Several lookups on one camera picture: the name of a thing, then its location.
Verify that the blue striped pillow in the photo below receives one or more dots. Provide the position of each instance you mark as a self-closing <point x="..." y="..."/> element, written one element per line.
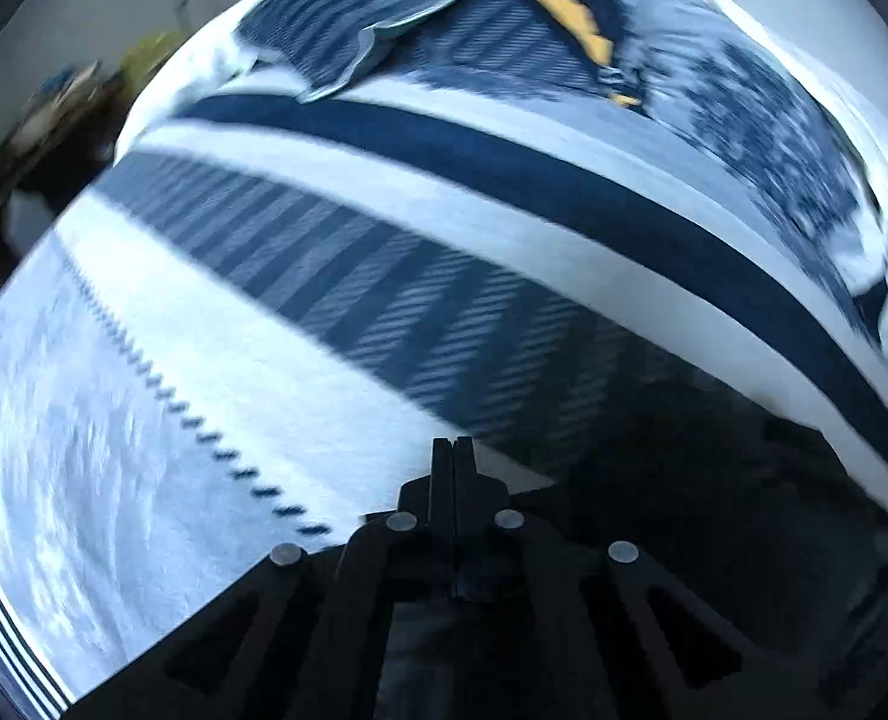
<point x="354" y="22"/>

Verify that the white bed sheet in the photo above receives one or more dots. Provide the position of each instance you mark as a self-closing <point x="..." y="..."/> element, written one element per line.
<point x="181" y="90"/>

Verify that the black garment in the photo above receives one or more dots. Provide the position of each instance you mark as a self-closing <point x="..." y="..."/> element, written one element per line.
<point x="714" y="480"/>

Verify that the yellow plastic bag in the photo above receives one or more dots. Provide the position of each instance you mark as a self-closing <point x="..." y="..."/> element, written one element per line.
<point x="151" y="56"/>

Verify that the tree print duvet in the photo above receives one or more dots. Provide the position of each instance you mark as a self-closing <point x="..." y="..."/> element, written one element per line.
<point x="751" y="112"/>

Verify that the dark wooden side table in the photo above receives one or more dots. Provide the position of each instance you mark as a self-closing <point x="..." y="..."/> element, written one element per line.
<point x="39" y="157"/>

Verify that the blue striped bed blanket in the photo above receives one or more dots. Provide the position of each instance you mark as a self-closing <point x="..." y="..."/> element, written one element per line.
<point x="189" y="390"/>

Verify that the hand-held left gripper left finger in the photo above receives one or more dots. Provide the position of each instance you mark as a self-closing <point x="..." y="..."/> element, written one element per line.
<point x="440" y="480"/>

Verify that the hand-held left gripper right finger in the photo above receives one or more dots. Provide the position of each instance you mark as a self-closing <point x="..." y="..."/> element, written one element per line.
<point x="465" y="480"/>

